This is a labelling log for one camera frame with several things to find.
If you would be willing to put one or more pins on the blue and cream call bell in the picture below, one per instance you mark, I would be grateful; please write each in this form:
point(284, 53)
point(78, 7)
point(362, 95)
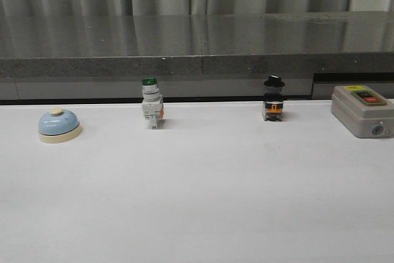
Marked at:
point(58, 125)

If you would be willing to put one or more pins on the grey stone counter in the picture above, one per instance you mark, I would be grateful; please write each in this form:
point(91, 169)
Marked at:
point(214, 57)

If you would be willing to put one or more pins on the grey push button box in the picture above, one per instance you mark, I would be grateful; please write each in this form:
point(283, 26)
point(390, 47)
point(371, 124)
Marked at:
point(363, 111)

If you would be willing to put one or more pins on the green push button switch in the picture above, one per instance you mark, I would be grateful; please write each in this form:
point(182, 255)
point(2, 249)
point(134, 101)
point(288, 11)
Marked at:
point(152, 104)

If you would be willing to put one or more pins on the black selector knob switch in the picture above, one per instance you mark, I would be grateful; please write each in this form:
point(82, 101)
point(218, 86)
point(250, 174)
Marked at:
point(273, 99)

